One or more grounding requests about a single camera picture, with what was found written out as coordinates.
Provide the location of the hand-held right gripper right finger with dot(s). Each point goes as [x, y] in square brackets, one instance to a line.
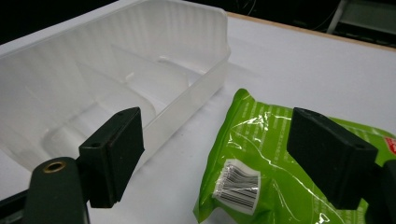
[330, 155]

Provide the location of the translucent white plastic bin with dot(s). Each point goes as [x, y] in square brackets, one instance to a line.
[102, 81]

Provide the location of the metal stand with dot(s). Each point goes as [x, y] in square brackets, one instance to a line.
[351, 15]

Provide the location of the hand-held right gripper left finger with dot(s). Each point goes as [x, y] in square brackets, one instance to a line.
[115, 158]

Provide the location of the green snack packet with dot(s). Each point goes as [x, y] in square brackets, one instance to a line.
[249, 161]

